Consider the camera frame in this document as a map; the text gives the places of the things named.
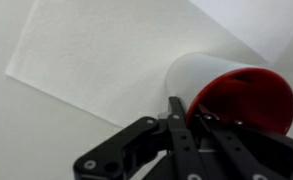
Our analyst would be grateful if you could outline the white mug red inside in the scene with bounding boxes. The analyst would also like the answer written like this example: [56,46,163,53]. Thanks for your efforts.
[165,53,293,135]

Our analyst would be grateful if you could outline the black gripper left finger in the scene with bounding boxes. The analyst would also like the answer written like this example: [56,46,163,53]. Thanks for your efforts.
[73,97,206,180]

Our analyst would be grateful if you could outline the white paper sheet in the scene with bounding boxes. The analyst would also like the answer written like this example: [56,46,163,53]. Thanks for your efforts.
[190,0,293,63]
[6,0,263,127]

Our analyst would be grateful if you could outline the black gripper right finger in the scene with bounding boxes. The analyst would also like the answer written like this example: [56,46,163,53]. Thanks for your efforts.
[194,105,293,180]

